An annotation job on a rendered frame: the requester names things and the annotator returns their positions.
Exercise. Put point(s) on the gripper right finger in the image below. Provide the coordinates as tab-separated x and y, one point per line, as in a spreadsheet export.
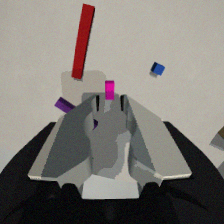
159	152

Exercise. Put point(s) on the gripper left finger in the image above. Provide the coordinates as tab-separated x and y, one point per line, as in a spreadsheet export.
60	153

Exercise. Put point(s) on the purple rod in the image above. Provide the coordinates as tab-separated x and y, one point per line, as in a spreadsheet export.
66	106

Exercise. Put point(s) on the red rod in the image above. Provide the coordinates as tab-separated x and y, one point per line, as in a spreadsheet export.
84	30

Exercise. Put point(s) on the magenta rectangular block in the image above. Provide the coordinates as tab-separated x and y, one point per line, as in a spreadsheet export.
109	89

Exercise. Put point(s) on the small blue cube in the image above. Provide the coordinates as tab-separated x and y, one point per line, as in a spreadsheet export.
157	68

